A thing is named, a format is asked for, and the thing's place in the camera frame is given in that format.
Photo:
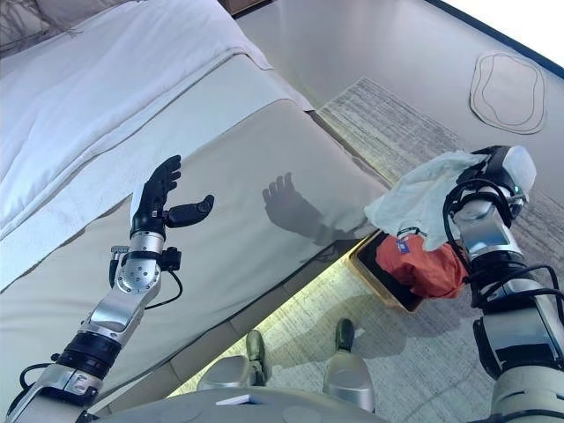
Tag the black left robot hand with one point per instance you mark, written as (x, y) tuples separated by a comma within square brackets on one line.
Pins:
[(152, 202)]

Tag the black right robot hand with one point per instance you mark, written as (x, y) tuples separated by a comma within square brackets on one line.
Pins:
[(506, 169)]

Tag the white garment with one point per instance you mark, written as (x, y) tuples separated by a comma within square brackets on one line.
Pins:
[(414, 198)]

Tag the red orange garment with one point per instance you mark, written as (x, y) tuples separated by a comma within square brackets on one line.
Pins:
[(423, 269)]

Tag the black garment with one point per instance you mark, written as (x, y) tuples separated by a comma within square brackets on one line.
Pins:
[(398, 293)]

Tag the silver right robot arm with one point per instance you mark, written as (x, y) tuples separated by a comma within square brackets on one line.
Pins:
[(498, 247)]

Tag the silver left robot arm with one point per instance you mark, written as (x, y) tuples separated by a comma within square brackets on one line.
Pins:
[(114, 308)]

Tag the beige bed runner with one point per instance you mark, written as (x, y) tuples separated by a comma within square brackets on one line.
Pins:
[(229, 154)]

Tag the upholstered bed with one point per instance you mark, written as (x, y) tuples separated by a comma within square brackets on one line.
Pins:
[(207, 352)]

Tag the woven wicker basket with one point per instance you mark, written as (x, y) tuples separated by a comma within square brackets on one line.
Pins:
[(365, 271)]

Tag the small oval outlined rug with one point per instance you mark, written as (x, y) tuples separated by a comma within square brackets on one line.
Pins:
[(506, 92)]

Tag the white duvet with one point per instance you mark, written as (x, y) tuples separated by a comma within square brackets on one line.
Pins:
[(88, 88)]

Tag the robot left leg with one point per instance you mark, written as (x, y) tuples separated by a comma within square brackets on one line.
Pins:
[(233, 370)]

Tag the robot leg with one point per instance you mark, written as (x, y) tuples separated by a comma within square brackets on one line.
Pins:
[(348, 374), (233, 370)]

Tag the grey pillow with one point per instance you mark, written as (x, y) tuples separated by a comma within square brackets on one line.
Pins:
[(88, 6)]

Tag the grey robot torso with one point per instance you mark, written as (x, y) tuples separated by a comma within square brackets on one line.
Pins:
[(176, 410)]

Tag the grey striped area rug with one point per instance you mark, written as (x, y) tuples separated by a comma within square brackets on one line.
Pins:
[(418, 361)]

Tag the brown wooden nightstand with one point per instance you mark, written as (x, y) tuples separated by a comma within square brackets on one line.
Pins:
[(247, 5)]

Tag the patterned decorative pillow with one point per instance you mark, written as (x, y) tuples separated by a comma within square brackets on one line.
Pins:
[(20, 22)]

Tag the robot right leg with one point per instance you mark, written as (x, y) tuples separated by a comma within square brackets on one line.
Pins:
[(348, 374)]

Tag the black window floor rail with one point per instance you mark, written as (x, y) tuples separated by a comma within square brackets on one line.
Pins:
[(498, 34)]

